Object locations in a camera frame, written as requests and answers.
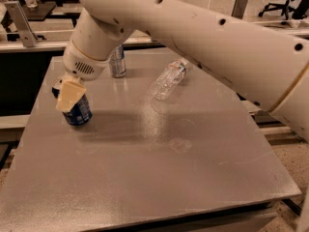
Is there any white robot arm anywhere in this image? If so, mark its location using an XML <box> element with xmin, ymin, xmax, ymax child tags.
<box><xmin>63</xmin><ymin>0</ymin><xmax>309</xmax><ymax>140</ymax></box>

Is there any black office chair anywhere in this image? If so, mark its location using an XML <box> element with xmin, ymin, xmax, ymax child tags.
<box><xmin>257</xmin><ymin>0</ymin><xmax>309</xmax><ymax>21</ymax></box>

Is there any dark background table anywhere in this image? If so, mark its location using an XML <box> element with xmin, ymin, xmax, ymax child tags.
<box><xmin>6</xmin><ymin>1</ymin><xmax>56</xmax><ymax>22</ymax></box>

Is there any silver slim energy drink can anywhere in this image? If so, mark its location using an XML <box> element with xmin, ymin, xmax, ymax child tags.
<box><xmin>109</xmin><ymin>44</ymin><xmax>126</xmax><ymax>78</ymax></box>

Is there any clear plastic water bottle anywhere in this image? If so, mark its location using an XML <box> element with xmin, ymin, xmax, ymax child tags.
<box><xmin>150</xmin><ymin>58</ymin><xmax>188</xmax><ymax>101</ymax></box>

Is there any dark background bench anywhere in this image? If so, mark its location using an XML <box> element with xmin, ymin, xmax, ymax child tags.
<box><xmin>41</xmin><ymin>0</ymin><xmax>79</xmax><ymax>26</ymax></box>

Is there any blue pepsi can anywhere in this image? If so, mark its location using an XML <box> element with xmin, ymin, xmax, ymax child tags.
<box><xmin>51</xmin><ymin>77</ymin><xmax>92</xmax><ymax>126</ymax></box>

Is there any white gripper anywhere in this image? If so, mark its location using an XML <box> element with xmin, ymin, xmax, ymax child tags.
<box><xmin>56</xmin><ymin>41</ymin><xmax>110</xmax><ymax>112</ymax></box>

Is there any left metal glass bracket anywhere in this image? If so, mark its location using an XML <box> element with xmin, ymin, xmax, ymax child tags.
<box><xmin>5</xmin><ymin>1</ymin><xmax>38</xmax><ymax>47</ymax></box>

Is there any right metal glass bracket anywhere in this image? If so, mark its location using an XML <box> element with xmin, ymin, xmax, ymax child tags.
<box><xmin>232</xmin><ymin>0</ymin><xmax>248</xmax><ymax>19</ymax></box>

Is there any metal glass bracket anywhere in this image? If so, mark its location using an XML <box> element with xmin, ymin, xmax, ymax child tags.
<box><xmin>232</xmin><ymin>0</ymin><xmax>248</xmax><ymax>19</ymax></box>
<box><xmin>5</xmin><ymin>1</ymin><xmax>38</xmax><ymax>47</ymax></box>

